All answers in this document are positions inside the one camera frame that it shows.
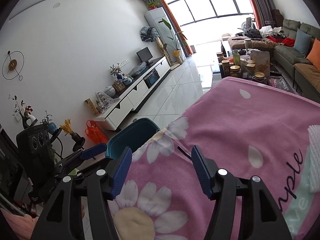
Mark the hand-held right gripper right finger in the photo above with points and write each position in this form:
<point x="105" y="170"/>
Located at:
<point x="200" y="170"/>

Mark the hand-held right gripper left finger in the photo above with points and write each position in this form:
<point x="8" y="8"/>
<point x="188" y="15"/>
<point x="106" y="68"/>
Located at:
<point x="120" y="172"/>

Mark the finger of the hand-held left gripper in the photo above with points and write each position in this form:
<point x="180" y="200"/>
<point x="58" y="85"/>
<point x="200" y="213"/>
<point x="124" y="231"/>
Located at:
<point x="93" y="151"/>

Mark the teal trash bin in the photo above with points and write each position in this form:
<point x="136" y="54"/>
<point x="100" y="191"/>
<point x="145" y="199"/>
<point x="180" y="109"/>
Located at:
<point x="135" y="135"/>

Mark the white foam net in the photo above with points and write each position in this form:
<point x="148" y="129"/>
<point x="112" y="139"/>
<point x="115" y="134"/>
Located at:
<point x="314" y="155"/>

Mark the person's left forearm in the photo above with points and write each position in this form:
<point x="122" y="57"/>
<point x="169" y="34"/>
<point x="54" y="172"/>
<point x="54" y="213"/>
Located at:
<point x="15" y="220"/>

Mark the orange plastic bag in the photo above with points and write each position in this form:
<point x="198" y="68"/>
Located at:
<point x="93" y="135"/>

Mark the yellow wheat in black vase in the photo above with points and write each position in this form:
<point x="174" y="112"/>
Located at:
<point x="76" y="137"/>

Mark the round blue vase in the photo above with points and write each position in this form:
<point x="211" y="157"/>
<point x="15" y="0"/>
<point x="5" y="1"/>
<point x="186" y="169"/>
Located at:
<point x="52" y="127"/>

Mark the red leaf branch in vase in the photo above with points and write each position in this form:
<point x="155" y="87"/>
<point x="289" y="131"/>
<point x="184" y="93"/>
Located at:
<point x="28" y="120"/>

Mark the tan patterned box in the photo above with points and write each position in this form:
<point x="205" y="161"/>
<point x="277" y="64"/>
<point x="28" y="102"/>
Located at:
<point x="91" y="107"/>

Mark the glass pyramid ornament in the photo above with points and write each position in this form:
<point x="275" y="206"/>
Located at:
<point x="103" y="102"/>

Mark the pink floral blanket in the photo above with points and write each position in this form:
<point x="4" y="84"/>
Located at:
<point x="237" y="130"/>

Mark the white porcelain jar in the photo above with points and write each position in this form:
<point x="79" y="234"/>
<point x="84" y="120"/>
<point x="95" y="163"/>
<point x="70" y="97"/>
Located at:
<point x="110" y="91"/>

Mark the white black TV cabinet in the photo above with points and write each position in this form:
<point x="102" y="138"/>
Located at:
<point x="135" y="95"/>

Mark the plant in blue vase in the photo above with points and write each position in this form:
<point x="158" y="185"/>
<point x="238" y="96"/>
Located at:
<point x="119" y="76"/>

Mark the blue white porcelain pot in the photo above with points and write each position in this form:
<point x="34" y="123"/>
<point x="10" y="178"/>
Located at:
<point x="127" y="79"/>

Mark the grey plastic bag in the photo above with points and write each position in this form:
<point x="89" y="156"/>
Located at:
<point x="137" y="69"/>

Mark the dark glass coffee table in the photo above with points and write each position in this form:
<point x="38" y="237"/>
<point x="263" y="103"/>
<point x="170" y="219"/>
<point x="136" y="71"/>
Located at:
<point x="215" y="72"/>

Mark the group of glass jars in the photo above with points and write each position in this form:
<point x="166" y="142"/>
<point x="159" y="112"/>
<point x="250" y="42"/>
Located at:
<point x="235" y="71"/>

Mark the black monitor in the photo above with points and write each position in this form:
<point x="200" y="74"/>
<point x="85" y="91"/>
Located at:
<point x="144" y="54"/>

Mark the tall green plant in vase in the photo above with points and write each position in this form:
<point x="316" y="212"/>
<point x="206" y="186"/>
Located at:
<point x="178" y="59"/>

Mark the silver tray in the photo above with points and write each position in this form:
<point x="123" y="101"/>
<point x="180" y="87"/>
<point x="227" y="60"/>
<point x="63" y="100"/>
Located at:
<point x="280" y="82"/>

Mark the small grey bin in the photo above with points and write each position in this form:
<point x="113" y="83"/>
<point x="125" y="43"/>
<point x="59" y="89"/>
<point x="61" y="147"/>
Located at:
<point x="192" y="49"/>

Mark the dark wine bottle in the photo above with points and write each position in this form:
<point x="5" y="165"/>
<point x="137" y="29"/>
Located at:
<point x="222" y="51"/>

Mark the tan paper bag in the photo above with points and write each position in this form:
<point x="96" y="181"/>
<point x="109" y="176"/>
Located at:
<point x="261" y="65"/>

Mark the covered standing fan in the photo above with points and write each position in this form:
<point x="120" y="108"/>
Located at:
<point x="148" y="33"/>

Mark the green sectional sofa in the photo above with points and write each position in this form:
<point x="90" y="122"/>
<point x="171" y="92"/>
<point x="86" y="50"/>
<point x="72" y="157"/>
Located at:
<point x="287" y="57"/>

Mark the brown sofa seat pad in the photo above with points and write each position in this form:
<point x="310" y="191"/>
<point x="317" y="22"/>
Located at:
<point x="310" y="76"/>

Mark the black clothes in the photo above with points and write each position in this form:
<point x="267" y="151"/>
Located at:
<point x="252" y="33"/>

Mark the white standing air conditioner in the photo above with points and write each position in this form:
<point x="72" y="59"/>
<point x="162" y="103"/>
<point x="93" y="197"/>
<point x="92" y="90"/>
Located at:
<point x="156" y="17"/>

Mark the grey orange curtain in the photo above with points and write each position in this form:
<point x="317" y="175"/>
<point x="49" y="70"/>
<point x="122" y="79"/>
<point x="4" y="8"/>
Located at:
<point x="175" y="20"/>
<point x="260" y="5"/>

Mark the grey chair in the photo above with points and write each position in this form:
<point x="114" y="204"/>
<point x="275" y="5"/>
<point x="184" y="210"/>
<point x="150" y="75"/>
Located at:
<point x="249" y="23"/>

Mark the red cloth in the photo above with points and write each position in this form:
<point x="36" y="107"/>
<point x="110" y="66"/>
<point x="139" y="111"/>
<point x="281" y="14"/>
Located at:
<point x="288" y="42"/>

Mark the pile of light clothes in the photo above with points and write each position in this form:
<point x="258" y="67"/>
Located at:
<point x="271" y="31"/>

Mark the small potted plant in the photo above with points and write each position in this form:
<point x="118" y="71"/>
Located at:
<point x="152" y="5"/>

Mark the large window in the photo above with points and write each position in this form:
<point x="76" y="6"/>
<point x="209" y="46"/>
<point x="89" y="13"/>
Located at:
<point x="200" y="7"/>

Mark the small blue cushion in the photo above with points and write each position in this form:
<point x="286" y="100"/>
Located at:
<point x="302" y="42"/>

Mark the small orange cushion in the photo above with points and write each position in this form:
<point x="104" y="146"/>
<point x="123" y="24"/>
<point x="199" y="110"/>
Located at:
<point x="315" y="52"/>

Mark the picture frame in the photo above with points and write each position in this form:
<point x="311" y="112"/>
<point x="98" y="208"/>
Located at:
<point x="119" y="85"/>

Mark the round wall clock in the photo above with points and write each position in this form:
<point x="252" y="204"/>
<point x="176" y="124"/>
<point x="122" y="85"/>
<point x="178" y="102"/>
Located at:
<point x="12" y="65"/>

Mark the wall sockets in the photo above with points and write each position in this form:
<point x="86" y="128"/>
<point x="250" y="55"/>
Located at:
<point x="124" y="62"/>

